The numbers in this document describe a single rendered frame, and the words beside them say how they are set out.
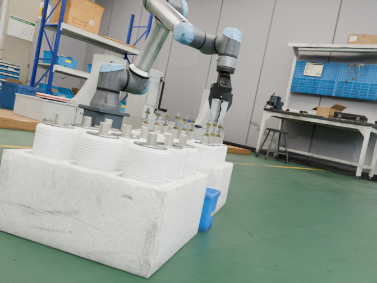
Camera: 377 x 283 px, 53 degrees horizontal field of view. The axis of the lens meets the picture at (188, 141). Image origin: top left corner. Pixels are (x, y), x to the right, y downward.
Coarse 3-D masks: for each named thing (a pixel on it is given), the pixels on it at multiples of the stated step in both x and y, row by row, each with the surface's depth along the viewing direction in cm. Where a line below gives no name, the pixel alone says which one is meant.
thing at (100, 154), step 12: (84, 144) 82; (96, 144) 81; (108, 144) 82; (120, 144) 84; (84, 156) 82; (96, 156) 81; (108, 156) 82; (120, 156) 86; (96, 168) 81; (108, 168) 83
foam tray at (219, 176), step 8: (200, 168) 128; (208, 168) 127; (216, 168) 130; (224, 168) 141; (216, 176) 127; (224, 176) 146; (208, 184) 127; (216, 184) 130; (224, 184) 150; (224, 192) 155; (224, 200) 161; (216, 208) 142
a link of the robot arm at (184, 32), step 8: (144, 0) 164; (152, 0) 161; (160, 0) 159; (152, 8) 161; (160, 8) 156; (168, 8) 154; (160, 16) 155; (168, 16) 151; (176, 16) 149; (168, 24) 151; (176, 24) 146; (184, 24) 140; (176, 32) 142; (184, 32) 139; (192, 32) 141; (200, 32) 144; (176, 40) 143; (184, 40) 142; (192, 40) 143; (200, 40) 145
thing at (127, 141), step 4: (120, 136) 93; (124, 140) 92; (128, 140) 93; (132, 140) 93; (136, 140) 94; (140, 140) 96; (124, 144) 92; (128, 144) 93; (124, 148) 92; (124, 152) 93; (124, 156) 93; (120, 160) 92; (124, 160) 93; (120, 164) 93; (124, 164) 93
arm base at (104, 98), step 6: (96, 90) 185; (102, 90) 182; (108, 90) 182; (114, 90) 184; (96, 96) 183; (102, 96) 182; (108, 96) 182; (114, 96) 184; (90, 102) 184; (96, 102) 181; (102, 102) 182; (108, 102) 182; (114, 102) 184; (108, 108) 182; (114, 108) 184; (120, 108) 189
